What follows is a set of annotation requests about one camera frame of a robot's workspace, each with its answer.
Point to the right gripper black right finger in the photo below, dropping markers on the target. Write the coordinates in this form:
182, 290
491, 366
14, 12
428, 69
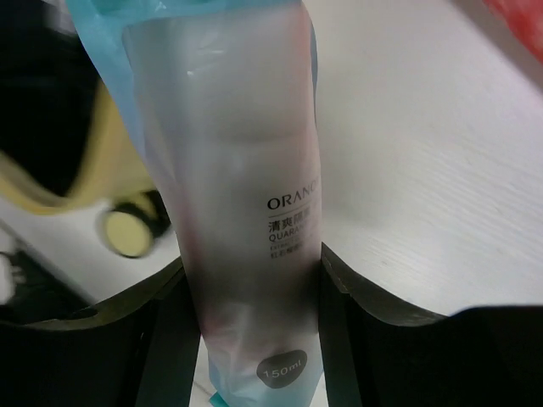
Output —
379, 350

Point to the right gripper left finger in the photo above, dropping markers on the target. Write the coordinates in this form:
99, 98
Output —
137, 348

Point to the lotion bottle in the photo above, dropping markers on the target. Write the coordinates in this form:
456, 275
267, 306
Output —
218, 99

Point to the orange white tie-dye cloth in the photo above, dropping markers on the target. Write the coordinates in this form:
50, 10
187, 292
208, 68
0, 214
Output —
524, 19

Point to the yellow hard-shell suitcase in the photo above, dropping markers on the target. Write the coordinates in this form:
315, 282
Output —
63, 144

